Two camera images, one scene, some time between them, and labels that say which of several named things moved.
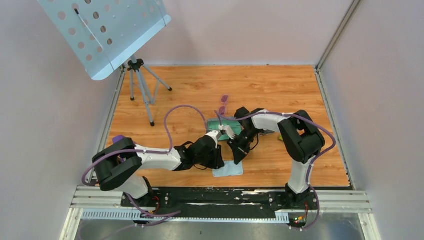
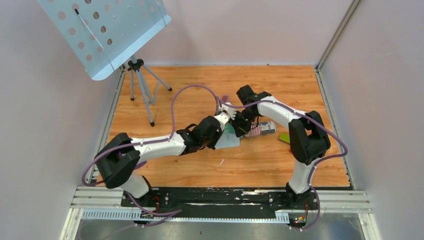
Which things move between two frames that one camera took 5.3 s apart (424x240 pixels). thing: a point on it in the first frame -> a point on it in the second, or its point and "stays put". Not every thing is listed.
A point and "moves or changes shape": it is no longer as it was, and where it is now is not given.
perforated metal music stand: [103, 34] stays put
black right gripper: [240, 152] -> [240, 130]
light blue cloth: [229, 169] moves or changes shape
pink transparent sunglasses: [224, 98] stays put
